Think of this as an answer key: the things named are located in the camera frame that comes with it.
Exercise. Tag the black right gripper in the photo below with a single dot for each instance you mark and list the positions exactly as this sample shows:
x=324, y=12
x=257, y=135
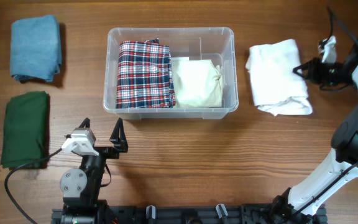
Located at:
x=312, y=65

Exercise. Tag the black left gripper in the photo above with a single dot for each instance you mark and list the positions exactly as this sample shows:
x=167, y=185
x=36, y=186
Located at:
x=119, y=140

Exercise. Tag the white cloth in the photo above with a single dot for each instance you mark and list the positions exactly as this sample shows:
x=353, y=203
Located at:
x=275, y=88

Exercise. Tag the plaid cloth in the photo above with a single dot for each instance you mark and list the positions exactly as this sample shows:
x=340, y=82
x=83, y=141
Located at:
x=144, y=78

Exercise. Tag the cream cloth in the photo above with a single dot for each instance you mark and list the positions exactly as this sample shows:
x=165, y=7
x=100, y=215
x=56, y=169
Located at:
x=197, y=84

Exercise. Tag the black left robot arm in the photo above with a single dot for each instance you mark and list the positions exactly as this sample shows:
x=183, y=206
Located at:
x=81, y=186

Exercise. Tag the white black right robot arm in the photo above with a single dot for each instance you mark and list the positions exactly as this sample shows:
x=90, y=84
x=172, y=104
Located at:
x=300, y=203

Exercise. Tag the folded dark green cloth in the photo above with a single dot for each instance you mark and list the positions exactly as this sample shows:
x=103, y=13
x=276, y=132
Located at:
x=25, y=129

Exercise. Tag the clear plastic storage bin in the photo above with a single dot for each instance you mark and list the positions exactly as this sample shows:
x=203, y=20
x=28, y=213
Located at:
x=214, y=43

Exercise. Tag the folded blue cloth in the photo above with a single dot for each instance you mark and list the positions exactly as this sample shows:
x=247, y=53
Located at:
x=36, y=49

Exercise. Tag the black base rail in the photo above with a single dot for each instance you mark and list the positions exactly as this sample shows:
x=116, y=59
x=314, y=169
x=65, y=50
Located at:
x=244, y=214

